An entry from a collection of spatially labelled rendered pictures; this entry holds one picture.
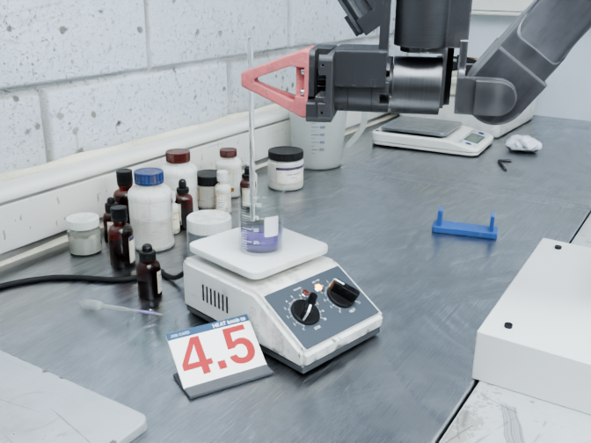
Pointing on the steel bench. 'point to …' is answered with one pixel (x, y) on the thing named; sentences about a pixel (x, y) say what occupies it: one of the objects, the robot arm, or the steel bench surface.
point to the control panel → (331, 324)
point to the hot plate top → (292, 249)
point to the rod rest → (464, 228)
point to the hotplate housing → (209, 304)
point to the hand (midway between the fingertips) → (250, 79)
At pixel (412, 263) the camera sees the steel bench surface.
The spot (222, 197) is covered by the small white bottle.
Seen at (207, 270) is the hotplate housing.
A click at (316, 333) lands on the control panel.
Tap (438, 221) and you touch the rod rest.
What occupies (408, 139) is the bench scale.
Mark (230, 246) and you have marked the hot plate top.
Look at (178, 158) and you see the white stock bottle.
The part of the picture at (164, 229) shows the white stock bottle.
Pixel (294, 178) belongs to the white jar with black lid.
